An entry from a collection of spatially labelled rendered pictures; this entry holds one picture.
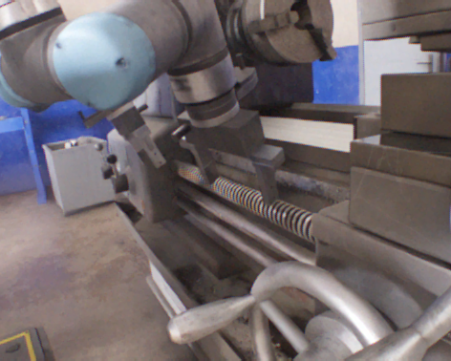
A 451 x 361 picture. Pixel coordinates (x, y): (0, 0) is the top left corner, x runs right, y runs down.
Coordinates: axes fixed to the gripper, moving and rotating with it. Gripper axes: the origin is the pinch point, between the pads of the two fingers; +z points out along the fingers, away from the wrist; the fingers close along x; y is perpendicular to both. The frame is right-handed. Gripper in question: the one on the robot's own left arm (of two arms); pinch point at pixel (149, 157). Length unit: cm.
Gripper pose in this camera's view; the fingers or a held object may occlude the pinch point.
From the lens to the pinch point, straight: 86.2
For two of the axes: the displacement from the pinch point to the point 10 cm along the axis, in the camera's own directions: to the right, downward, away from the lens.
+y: 7.5, -5.8, 3.3
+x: -4.6, -1.0, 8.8
